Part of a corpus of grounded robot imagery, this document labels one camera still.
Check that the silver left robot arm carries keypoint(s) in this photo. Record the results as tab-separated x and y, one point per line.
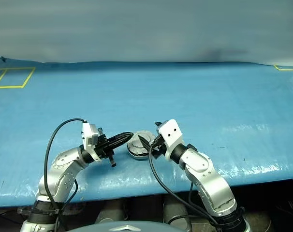
64	169

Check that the motor housing with copper windings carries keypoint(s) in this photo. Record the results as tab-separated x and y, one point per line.
147	134

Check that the small yellow tape outline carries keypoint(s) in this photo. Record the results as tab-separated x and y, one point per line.
279	68

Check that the large yellow tape outline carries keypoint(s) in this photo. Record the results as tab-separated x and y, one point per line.
28	77

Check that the silver spoked rotor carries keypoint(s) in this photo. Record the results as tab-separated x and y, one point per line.
137	148

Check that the grey robot torso with emblem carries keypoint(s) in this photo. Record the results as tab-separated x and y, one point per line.
122	227

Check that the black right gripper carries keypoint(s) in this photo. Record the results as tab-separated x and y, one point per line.
159	148

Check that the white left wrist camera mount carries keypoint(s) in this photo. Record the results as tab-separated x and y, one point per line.
88	135

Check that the blue plastic table cover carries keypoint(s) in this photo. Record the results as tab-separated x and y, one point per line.
209	108

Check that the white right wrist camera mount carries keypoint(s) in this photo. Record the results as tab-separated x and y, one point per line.
170	135

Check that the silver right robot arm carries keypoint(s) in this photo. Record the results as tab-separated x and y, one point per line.
209	178

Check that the grey rounded shape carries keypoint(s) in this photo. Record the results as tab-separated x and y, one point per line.
176	210
110	212

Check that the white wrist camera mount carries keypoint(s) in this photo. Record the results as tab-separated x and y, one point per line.
88	135
170	135

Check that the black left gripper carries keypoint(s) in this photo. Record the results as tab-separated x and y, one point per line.
103	145

